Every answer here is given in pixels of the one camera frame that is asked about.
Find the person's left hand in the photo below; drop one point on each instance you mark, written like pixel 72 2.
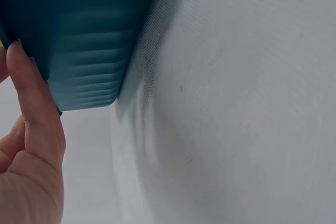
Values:
pixel 29 176

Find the teal plastic container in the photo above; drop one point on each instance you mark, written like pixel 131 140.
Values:
pixel 78 37

